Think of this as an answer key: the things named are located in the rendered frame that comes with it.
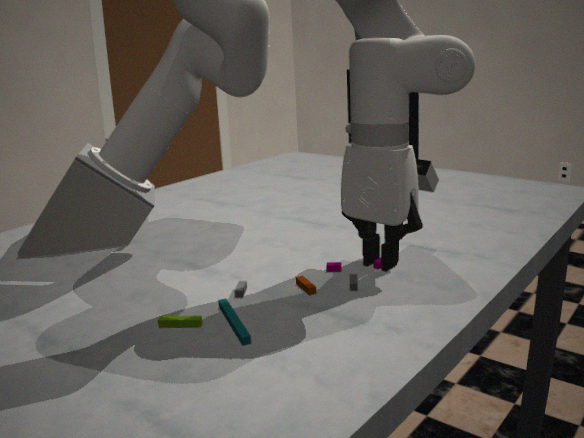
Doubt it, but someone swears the lime green rod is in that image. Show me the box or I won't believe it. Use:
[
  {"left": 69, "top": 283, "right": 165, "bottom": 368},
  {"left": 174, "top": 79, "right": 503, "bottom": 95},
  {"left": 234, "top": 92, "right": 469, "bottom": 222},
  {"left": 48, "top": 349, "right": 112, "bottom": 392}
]
[{"left": 158, "top": 316, "right": 202, "bottom": 328}]

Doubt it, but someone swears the orange rectangular block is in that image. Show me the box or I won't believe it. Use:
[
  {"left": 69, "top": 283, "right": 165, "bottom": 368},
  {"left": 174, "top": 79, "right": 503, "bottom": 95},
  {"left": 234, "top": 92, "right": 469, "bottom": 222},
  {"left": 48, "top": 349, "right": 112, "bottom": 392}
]
[{"left": 296, "top": 276, "right": 316, "bottom": 296}]

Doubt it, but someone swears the turquoise rod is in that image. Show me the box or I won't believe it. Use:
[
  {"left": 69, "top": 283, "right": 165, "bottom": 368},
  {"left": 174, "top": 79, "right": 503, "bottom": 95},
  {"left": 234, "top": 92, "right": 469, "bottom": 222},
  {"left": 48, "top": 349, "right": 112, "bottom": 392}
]
[{"left": 218, "top": 299, "right": 251, "bottom": 346}]

